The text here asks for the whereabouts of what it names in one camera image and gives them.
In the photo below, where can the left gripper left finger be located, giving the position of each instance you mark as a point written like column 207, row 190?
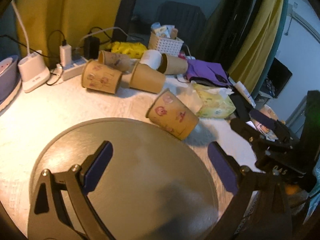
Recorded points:
column 48, row 216

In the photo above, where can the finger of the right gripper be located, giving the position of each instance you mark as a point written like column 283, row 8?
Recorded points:
column 245, row 131
column 264, row 123

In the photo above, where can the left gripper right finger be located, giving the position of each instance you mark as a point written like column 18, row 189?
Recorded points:
column 259, row 208

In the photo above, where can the paper cup with pink drawings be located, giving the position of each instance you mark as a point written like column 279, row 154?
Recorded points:
column 172, row 115

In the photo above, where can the right brown paper cup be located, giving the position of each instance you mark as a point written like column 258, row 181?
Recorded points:
column 172, row 65

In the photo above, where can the plain brown paper cup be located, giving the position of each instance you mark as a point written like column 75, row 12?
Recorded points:
column 146, row 79

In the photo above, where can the rear brown paper cup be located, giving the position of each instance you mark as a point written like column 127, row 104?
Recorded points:
column 117, row 61

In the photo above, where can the lying paper cup with drawings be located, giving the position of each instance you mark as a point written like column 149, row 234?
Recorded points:
column 100, row 77

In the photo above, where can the white cartoon mug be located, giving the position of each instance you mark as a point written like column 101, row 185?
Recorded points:
column 268, row 111

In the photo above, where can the black wallet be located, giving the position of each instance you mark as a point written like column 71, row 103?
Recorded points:
column 243, row 107

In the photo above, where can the yellow tissue pack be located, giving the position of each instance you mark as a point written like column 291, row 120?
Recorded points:
column 215, row 102

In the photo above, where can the white cream tube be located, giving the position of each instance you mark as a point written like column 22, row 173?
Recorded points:
column 245, row 93

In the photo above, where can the black monitor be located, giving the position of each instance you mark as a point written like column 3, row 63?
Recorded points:
column 279, row 75

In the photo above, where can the right yellow curtain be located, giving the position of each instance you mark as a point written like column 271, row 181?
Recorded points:
column 266, row 23

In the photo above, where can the yellow curtain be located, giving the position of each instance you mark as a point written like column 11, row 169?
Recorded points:
column 266, row 23
column 73, row 17

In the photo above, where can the purple cloth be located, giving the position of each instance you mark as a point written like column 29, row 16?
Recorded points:
column 209, row 72

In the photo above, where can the round grey warming pad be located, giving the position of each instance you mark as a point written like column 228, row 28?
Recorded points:
column 154, row 187

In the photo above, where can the white plastic basket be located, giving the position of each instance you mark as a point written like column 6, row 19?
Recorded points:
column 165, row 45

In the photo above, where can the white toilet paper roll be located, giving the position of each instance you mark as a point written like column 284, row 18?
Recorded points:
column 151, row 58

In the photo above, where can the white plate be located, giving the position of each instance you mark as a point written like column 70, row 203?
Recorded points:
column 11, row 96

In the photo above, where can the yellow cloth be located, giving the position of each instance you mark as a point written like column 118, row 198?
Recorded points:
column 133, row 50

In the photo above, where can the white desk lamp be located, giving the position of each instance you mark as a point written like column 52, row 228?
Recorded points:
column 32, row 67

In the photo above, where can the white power strip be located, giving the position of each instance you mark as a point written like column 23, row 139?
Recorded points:
column 72, row 70

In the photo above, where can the white bowl inside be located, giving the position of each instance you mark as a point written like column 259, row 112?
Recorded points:
column 4, row 64

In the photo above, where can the white charger plug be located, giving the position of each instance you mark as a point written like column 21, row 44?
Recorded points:
column 65, row 55

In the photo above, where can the black power adapter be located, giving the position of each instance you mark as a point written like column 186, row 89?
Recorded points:
column 91, row 47

